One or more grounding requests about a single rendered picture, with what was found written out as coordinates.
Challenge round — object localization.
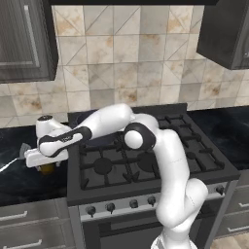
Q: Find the yellow-brown squash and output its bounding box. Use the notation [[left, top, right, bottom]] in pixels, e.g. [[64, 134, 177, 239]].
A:
[[39, 163, 56, 176]]

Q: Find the black stove knob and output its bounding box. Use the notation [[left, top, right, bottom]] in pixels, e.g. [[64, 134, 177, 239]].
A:
[[86, 205, 97, 218], [147, 196, 158, 208], [105, 202, 117, 215], [215, 184, 226, 196], [128, 198, 140, 210]]

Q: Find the grey spatula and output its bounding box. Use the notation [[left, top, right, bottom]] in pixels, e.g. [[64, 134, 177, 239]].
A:
[[0, 143, 32, 173]]

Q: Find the dark grey wall cupboard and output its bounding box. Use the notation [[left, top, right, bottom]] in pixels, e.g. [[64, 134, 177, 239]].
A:
[[196, 0, 249, 71]]

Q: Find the grey drawer front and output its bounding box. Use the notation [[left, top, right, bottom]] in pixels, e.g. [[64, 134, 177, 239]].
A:
[[0, 219, 76, 249], [0, 197, 70, 229], [215, 209, 249, 239], [235, 168, 249, 190], [226, 186, 249, 216]]

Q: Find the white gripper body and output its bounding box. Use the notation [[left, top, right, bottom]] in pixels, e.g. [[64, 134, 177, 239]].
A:
[[23, 149, 70, 169]]

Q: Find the black range hood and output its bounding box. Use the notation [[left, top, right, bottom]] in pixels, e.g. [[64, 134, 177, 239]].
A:
[[48, 0, 220, 6]]

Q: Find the black gas hob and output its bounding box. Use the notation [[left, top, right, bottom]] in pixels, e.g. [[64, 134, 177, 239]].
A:
[[66, 102, 242, 207]]

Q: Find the dark grey wall cupboard door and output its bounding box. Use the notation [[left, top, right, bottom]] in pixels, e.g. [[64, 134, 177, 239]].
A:
[[0, 0, 59, 85]]

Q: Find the black oven door handle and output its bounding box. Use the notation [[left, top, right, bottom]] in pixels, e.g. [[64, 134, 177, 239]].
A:
[[97, 210, 208, 238]]

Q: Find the dark oven door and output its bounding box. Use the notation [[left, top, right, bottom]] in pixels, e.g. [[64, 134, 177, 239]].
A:
[[81, 197, 216, 249]]

